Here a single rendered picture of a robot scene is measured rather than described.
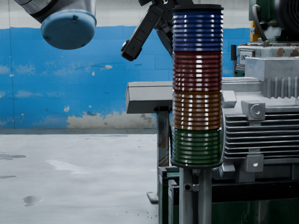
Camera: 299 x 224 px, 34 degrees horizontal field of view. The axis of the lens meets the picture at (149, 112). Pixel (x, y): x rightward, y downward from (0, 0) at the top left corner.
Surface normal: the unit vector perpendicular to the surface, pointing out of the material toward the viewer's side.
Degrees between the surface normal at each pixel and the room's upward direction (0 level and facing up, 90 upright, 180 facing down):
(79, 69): 90
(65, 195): 0
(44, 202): 0
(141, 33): 90
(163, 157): 90
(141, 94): 57
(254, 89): 88
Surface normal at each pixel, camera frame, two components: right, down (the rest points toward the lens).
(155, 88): 0.13, -0.42
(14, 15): 0.00, 0.14
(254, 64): -0.99, 0.03
